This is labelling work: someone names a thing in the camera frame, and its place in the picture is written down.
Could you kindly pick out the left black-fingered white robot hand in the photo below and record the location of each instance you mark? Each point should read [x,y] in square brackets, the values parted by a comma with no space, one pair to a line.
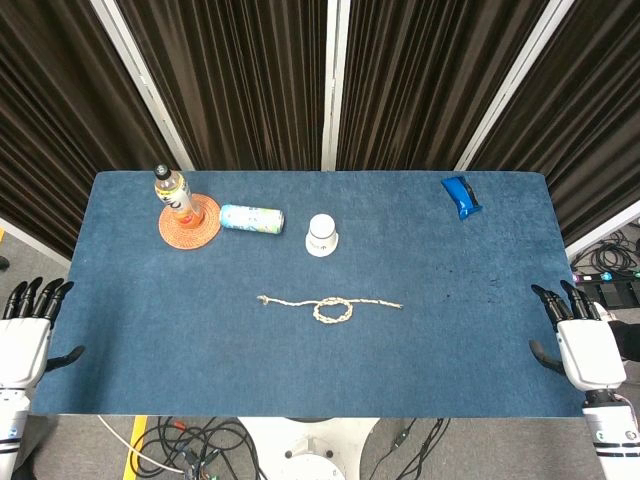
[22,345]

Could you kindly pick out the right black-fingered white robot hand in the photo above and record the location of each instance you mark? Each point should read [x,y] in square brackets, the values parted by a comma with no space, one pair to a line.
[590,350]

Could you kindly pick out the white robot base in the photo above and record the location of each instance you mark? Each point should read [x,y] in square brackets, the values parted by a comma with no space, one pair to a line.
[310,445]

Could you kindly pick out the black trouser leg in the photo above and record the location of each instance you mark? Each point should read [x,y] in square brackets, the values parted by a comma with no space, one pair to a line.
[627,342]

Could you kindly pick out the blue felt table cloth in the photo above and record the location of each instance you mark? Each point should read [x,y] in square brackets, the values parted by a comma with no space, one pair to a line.
[200,325]

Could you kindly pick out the blue snack packet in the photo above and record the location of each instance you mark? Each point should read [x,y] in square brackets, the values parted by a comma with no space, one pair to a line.
[460,195]

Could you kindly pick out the orange woven round coaster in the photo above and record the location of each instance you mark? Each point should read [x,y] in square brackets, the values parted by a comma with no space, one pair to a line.
[192,235]

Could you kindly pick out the clear bottle with orange drink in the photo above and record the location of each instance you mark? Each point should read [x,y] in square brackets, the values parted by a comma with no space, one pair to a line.
[175,197]

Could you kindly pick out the dark brown pleated curtain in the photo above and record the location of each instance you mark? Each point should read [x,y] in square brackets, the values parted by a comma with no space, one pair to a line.
[590,125]
[50,125]
[235,75]
[430,75]

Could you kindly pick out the light green drink can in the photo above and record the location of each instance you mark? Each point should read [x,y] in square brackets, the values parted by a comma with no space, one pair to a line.
[252,218]

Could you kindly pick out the white paper cup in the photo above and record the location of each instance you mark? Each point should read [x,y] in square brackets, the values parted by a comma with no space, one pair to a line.
[321,235]

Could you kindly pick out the white partition frame post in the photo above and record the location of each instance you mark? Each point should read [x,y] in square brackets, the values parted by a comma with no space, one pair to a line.
[334,85]
[142,85]
[510,85]

